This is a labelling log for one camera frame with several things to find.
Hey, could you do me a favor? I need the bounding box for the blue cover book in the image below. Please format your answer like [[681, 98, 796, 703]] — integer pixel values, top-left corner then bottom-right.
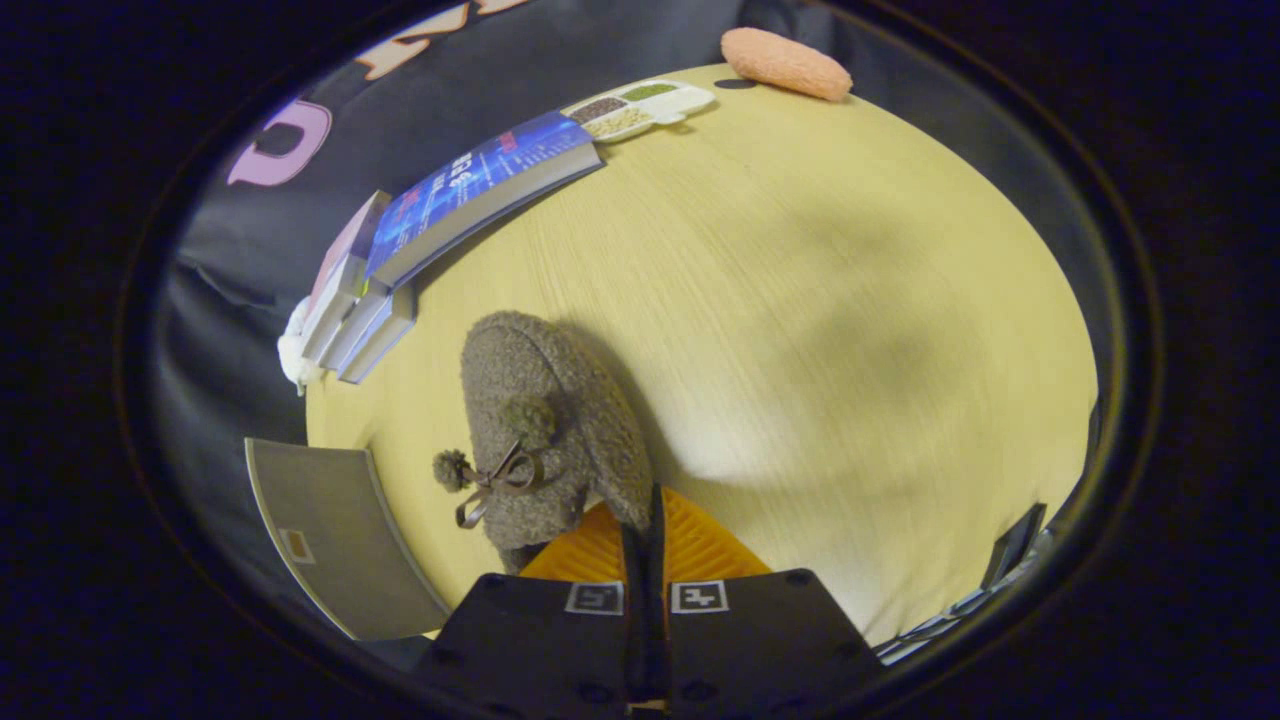
[[365, 110, 606, 291]]

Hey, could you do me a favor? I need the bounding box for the white plush toy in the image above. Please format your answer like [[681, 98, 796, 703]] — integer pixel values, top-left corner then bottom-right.
[[278, 298, 326, 396]]

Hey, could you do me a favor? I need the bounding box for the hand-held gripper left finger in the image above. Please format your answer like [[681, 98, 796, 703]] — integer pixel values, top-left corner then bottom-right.
[[415, 500, 647, 719]]

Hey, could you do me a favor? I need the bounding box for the black backdrop cloth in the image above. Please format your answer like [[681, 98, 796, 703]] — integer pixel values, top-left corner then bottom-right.
[[150, 0, 1111, 671]]

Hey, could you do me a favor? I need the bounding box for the brown fuzzy shoe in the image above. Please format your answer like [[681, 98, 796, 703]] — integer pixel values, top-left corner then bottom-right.
[[432, 310, 656, 576]]

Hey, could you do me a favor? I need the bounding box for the white divided grain tray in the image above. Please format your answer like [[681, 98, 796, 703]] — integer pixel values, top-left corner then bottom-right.
[[562, 78, 718, 144]]

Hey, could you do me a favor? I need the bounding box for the thin white book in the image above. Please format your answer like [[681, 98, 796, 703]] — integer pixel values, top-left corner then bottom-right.
[[318, 280, 386, 369]]

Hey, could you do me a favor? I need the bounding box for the orange fuzzy oval pad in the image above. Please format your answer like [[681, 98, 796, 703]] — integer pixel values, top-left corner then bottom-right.
[[720, 27, 854, 103]]

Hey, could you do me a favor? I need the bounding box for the blue edged book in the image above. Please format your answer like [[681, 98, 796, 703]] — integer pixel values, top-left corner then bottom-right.
[[340, 285, 418, 386], [335, 285, 401, 376]]

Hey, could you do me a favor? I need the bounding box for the grey fabric storage box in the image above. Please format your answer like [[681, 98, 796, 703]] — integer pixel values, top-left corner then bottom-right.
[[245, 438, 451, 641]]

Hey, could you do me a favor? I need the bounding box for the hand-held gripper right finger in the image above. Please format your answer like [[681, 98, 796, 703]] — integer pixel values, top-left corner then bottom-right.
[[647, 485, 887, 719]]

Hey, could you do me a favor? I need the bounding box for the pink cover book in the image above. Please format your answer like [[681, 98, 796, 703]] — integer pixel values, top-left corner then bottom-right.
[[302, 190, 393, 363]]

